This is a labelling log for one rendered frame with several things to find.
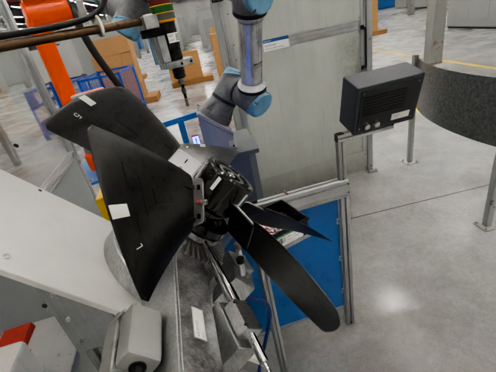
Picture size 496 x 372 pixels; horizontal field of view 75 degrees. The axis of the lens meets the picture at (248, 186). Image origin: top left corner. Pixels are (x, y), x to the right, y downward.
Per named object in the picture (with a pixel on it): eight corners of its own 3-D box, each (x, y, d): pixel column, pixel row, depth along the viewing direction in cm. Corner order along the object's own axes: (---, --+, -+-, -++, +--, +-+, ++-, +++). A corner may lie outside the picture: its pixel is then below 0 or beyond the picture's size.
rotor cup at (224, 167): (226, 224, 81) (258, 184, 78) (220, 250, 67) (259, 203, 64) (178, 190, 79) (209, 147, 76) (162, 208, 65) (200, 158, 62)
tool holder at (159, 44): (165, 71, 62) (149, 14, 57) (145, 73, 66) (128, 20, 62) (200, 60, 67) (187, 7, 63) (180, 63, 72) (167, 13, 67)
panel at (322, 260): (189, 359, 156) (143, 255, 126) (188, 357, 158) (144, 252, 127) (345, 307, 166) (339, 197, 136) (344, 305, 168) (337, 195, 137)
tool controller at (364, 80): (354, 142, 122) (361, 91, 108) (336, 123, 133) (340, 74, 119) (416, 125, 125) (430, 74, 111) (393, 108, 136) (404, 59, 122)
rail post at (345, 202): (348, 325, 171) (340, 198, 135) (344, 319, 174) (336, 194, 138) (354, 322, 171) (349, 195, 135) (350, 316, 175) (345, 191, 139)
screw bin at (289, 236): (257, 261, 106) (254, 244, 102) (235, 238, 119) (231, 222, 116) (311, 233, 113) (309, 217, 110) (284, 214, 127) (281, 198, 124)
